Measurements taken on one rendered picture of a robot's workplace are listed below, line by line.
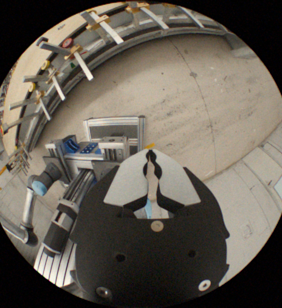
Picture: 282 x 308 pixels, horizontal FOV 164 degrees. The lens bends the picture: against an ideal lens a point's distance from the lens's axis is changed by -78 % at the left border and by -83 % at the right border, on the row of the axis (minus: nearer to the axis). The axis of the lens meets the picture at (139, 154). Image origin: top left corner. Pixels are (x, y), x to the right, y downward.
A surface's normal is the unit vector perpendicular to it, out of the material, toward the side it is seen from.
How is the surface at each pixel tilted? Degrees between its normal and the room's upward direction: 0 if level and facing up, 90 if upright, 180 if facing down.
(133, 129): 0
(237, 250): 90
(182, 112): 0
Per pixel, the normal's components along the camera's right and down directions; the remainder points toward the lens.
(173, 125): -0.05, 0.51
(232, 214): -0.49, -0.76
